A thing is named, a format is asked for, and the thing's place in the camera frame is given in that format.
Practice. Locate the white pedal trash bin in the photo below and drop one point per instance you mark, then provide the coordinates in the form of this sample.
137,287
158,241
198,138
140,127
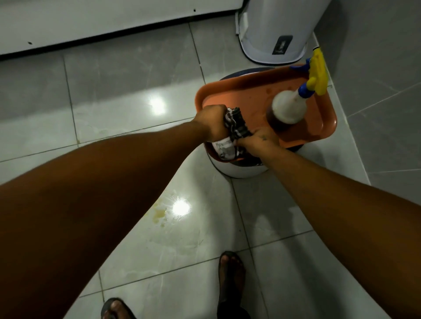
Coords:
279,29

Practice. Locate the person's foot in sandal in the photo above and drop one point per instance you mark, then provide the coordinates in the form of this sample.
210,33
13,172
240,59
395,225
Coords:
232,282
115,309

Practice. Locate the person's right foot in sandal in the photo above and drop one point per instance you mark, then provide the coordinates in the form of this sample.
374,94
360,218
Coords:
232,282

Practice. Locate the person's left foot in sandal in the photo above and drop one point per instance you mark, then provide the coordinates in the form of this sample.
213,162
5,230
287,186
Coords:
115,309

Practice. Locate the person's left hand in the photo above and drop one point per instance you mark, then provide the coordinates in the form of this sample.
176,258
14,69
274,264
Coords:
210,122

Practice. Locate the person's left forearm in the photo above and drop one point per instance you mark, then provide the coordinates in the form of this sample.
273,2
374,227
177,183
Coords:
88,210

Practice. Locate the white round bucket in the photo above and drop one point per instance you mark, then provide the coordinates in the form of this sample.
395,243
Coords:
240,167

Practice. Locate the spray bottle with yellow trigger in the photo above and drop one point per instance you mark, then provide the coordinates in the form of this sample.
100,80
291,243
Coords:
296,98

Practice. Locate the black and white checkered cloth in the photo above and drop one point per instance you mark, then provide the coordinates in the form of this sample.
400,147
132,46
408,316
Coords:
234,138

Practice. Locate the orange plastic tray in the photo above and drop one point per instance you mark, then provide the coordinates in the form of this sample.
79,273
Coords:
263,102

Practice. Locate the white cabinet base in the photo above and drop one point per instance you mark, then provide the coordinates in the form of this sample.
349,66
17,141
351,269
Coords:
108,23

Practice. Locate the person's right forearm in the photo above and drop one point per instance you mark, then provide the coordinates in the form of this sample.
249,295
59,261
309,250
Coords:
345,223

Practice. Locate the person's right hand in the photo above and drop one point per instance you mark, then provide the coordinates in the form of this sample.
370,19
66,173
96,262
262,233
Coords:
259,142

